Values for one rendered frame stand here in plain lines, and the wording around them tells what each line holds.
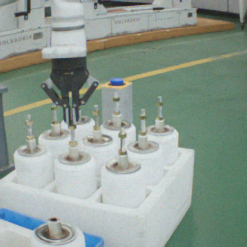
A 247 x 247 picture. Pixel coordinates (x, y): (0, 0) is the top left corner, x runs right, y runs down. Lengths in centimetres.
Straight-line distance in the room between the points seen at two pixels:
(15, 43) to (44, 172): 230
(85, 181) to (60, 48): 30
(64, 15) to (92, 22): 282
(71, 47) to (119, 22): 305
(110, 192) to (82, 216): 9
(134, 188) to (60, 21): 38
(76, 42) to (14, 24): 257
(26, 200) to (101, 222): 20
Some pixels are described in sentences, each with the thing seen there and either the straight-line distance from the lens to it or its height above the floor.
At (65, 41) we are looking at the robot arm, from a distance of 96.
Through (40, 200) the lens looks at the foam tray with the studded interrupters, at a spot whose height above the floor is 17.
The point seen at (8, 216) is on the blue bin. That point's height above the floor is 10.
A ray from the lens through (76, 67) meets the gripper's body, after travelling 97.
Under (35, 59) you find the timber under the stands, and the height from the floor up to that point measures 4.
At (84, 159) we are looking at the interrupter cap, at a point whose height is 25.
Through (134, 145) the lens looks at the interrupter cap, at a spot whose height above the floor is 25.
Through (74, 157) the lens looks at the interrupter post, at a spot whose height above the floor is 26.
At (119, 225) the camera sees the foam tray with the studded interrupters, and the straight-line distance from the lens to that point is 100.
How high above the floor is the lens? 67
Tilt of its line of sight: 19 degrees down
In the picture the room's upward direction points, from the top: 1 degrees counter-clockwise
